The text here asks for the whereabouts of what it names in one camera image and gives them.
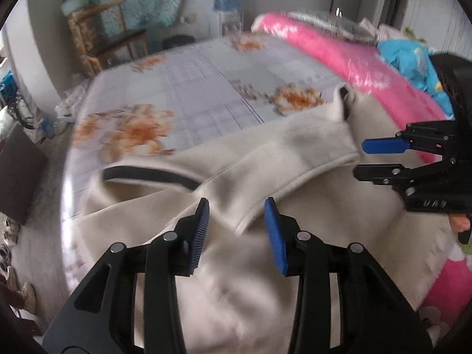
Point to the wall power socket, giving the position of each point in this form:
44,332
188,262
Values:
188,19

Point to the white sneaker pair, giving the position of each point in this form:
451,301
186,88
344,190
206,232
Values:
10,230

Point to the dark low cabinet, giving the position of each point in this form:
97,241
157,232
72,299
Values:
22,165

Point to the white plastic bag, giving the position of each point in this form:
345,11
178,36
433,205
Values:
70,105

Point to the grey patterned pillow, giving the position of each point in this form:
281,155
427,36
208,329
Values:
334,26

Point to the wooden chair black seat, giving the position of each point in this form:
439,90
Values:
94,48

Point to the beige zip jacket black trim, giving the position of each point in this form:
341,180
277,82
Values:
237,301

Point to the teal plastic basin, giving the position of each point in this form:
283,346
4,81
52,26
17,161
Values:
69,6

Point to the pink floral fleece blanket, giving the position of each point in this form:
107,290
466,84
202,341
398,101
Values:
362,66

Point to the blue bicycle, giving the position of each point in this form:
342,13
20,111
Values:
16,103

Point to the cyan cartoon clothing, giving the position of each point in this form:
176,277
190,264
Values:
412,60

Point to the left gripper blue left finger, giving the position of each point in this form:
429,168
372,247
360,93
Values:
194,234

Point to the person in maroon trousers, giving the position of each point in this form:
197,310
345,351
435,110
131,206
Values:
17,298

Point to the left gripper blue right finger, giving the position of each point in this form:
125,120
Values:
274,229

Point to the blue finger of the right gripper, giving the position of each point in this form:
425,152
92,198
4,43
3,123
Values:
395,175
388,145

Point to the black small stool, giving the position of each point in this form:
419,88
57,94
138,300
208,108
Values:
177,41

